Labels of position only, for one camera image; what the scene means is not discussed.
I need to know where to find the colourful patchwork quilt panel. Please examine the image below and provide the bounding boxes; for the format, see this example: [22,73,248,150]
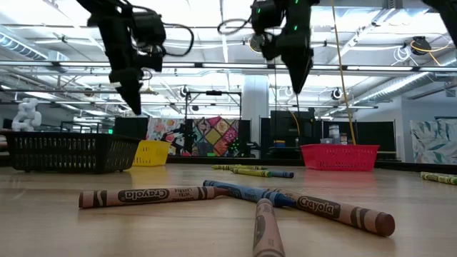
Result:
[192,116,240,157]

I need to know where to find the white building column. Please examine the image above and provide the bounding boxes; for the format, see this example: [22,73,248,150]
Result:
[242,74,269,158]

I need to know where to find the red plastic basket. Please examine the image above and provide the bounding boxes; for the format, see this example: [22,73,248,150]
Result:
[300,143,380,172]

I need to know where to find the white twisted sculpture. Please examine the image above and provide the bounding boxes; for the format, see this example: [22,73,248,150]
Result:
[11,98,43,132]

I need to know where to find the yellow plastic basket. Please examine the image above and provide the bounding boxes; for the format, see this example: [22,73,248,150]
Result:
[132,139,172,168]

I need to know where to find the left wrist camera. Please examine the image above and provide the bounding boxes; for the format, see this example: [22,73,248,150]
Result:
[132,12,167,47]

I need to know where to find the leaf pattern panel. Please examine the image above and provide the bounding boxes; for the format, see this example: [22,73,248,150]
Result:
[409,117,457,165]

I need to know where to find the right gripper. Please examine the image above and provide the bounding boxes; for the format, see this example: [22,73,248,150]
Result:
[262,31,315,94]

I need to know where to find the floral pattern panel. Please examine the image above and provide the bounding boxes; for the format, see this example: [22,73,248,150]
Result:
[146,117,186,157]

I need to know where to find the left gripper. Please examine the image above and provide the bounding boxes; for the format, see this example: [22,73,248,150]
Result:
[109,48,165,116]

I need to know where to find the brown crayon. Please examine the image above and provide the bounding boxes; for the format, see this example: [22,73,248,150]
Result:
[266,187,396,237]
[78,186,229,209]
[252,198,286,257]

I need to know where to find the black box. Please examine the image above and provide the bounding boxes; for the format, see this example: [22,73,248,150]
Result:
[114,116,149,140]

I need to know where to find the black partition board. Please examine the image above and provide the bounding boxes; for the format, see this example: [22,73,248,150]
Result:
[321,120,397,161]

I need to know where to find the stacked storage containers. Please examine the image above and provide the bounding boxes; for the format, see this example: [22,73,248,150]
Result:
[320,124,349,146]

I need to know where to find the black plastic basket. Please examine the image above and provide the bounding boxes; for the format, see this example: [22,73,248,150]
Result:
[5,131,141,175]

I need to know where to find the black metal frame rig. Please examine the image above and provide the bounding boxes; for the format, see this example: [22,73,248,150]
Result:
[184,89,243,158]

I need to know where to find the yellow hanging cable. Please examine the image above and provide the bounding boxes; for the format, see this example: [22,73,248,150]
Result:
[330,0,358,146]

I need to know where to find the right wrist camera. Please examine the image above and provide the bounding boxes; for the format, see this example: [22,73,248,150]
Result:
[249,0,283,35]

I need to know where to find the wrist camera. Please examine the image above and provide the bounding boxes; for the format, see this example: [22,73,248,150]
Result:
[132,12,167,47]
[249,0,283,35]

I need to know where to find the black cabinet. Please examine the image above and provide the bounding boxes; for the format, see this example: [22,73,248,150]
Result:
[260,110,322,160]

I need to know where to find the black aluminium table frame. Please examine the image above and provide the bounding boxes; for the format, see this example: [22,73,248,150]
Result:
[0,152,457,175]

